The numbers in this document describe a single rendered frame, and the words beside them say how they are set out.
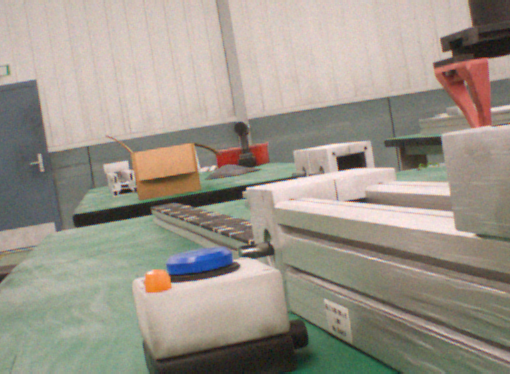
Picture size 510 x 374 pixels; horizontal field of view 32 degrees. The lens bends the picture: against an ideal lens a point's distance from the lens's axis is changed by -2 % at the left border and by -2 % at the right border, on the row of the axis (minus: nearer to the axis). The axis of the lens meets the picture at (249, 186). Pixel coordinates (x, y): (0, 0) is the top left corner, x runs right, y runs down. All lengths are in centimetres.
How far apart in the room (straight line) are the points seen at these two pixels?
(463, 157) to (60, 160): 1136
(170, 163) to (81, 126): 887
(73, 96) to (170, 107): 124
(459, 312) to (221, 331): 16
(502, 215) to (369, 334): 20
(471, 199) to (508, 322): 5
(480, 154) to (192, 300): 22
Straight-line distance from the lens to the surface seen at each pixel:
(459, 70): 77
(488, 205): 34
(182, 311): 51
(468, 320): 39
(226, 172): 361
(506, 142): 32
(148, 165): 284
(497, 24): 77
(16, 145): 1171
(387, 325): 49
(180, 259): 53
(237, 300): 51
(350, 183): 69
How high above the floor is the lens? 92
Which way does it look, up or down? 3 degrees down
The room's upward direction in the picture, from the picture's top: 9 degrees counter-clockwise
